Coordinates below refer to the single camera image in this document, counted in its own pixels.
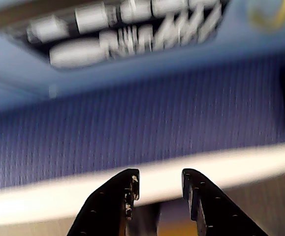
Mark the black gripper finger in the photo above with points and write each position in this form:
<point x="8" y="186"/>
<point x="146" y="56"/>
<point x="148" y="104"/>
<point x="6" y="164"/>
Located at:
<point x="105" y="209"/>
<point x="221" y="211"/>

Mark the yellow wooden panel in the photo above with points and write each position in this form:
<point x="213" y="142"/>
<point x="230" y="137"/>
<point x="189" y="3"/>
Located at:
<point x="176" y="228"/>

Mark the light blue toy kitchen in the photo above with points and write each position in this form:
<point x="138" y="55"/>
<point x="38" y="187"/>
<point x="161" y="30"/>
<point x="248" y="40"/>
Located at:
<point x="14" y="73"/>

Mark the black white dishwasher sticker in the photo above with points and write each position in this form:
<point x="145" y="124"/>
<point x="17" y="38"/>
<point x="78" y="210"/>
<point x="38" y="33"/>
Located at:
<point x="122" y="32"/>

